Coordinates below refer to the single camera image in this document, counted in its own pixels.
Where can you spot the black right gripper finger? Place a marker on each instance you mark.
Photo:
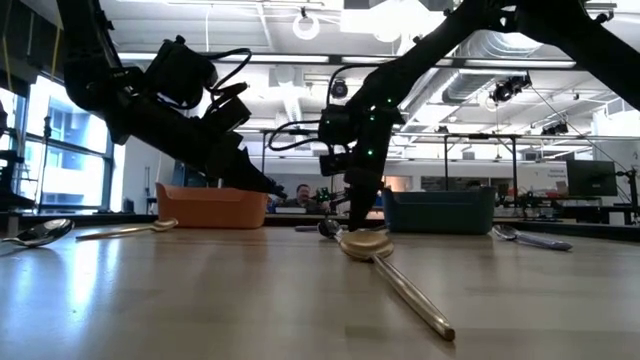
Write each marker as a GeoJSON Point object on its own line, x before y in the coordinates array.
{"type": "Point", "coordinates": [373, 200]}
{"type": "Point", "coordinates": [356, 210]}

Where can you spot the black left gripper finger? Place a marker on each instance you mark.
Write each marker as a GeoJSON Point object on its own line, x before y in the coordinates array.
{"type": "Point", "coordinates": [245, 182]}
{"type": "Point", "coordinates": [265, 180]}

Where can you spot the gold spoon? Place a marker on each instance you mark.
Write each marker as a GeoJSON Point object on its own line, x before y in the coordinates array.
{"type": "Point", "coordinates": [165, 224]}
{"type": "Point", "coordinates": [410, 295]}

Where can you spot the background black robot arm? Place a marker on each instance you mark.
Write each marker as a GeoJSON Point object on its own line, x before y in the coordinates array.
{"type": "Point", "coordinates": [325, 195]}

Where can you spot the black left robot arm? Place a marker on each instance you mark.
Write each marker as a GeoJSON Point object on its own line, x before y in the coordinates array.
{"type": "Point", "coordinates": [90, 60]}

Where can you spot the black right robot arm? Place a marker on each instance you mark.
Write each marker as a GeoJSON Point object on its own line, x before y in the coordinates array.
{"type": "Point", "coordinates": [425, 55]}

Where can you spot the person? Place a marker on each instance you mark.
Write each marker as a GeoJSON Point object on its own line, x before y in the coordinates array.
{"type": "Point", "coordinates": [302, 192]}

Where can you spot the orange plastic bin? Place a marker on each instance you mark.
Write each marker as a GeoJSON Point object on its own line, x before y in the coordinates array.
{"type": "Point", "coordinates": [215, 210]}

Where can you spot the teal plastic bin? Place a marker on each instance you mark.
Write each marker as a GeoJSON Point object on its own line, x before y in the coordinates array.
{"type": "Point", "coordinates": [440, 212]}

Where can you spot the long ceiling light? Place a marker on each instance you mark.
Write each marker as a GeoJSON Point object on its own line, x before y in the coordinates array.
{"type": "Point", "coordinates": [275, 58]}

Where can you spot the large window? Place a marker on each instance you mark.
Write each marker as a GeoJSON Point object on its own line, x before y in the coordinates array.
{"type": "Point", "coordinates": [75, 170]}

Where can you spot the black equipment stand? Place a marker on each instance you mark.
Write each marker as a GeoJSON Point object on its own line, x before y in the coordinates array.
{"type": "Point", "coordinates": [15, 197]}

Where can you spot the background desk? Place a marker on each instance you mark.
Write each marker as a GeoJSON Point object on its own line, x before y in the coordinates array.
{"type": "Point", "coordinates": [590, 210]}

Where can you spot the black computer monitor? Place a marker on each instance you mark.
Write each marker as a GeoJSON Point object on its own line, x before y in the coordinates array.
{"type": "Point", "coordinates": [592, 177]}

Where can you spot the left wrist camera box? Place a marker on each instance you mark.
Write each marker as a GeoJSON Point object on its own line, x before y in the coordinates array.
{"type": "Point", "coordinates": [227, 115]}

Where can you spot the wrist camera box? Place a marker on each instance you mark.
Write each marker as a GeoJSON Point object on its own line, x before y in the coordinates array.
{"type": "Point", "coordinates": [334, 164]}
{"type": "Point", "coordinates": [227, 115]}

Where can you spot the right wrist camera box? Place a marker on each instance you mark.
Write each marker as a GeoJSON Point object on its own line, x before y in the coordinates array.
{"type": "Point", "coordinates": [334, 164]}

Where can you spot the black ceiling camera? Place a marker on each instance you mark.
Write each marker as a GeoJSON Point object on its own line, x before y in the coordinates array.
{"type": "Point", "coordinates": [339, 89]}
{"type": "Point", "coordinates": [507, 90]}

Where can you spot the silver ventilation duct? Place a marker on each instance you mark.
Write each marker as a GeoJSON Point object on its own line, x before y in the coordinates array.
{"type": "Point", "coordinates": [475, 75]}

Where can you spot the black aluminium table frame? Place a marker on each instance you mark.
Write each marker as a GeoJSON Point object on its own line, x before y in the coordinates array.
{"type": "Point", "coordinates": [100, 218]}

